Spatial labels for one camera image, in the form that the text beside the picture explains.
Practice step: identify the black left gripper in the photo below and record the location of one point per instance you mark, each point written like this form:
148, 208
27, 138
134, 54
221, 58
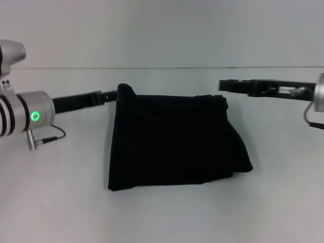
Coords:
76, 101

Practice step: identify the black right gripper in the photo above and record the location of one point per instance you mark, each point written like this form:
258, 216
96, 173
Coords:
281, 88

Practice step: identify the black shirt with white print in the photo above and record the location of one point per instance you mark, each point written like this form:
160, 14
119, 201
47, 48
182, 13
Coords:
172, 139

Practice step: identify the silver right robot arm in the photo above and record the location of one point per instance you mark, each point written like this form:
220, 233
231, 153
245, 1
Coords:
319, 92

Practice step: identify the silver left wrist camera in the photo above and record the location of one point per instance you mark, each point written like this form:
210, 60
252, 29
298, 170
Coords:
11, 65

